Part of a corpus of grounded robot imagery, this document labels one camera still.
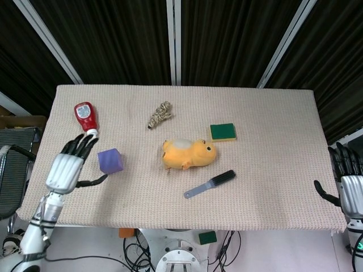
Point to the right black-silver robot hand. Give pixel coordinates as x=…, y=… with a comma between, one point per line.
x=351, y=192

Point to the left black-silver robot hand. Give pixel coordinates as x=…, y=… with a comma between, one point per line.
x=63, y=173

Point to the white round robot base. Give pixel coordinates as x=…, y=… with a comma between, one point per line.
x=177, y=255

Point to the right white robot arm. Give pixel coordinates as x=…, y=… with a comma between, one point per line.
x=356, y=241

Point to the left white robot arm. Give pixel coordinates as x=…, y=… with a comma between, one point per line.
x=34, y=235

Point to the yellow plush toy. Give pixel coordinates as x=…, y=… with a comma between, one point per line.
x=187, y=156

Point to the purple cube block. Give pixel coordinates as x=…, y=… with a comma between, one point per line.
x=112, y=161

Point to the black mesh office chair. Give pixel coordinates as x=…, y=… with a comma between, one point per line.
x=14, y=181

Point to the red ketchup bottle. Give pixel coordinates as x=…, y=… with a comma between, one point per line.
x=86, y=117

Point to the brown cardboard box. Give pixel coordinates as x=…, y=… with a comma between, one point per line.
x=20, y=120

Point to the orange block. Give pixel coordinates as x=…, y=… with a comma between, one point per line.
x=126, y=233

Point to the black and white shoe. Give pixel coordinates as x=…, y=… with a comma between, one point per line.
x=11, y=243

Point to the pink waffle-weave tablecloth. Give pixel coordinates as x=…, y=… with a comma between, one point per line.
x=184, y=204

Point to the grey brush with black bristles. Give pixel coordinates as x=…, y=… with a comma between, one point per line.
x=210, y=185

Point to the green and yellow sponge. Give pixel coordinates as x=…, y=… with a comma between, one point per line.
x=222, y=131

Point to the dark pleated curtain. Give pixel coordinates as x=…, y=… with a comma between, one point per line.
x=119, y=37

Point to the small green sponge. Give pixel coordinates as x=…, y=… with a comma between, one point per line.
x=207, y=238

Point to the white metal frame post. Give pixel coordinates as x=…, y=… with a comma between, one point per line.
x=173, y=42
x=286, y=45
x=51, y=42

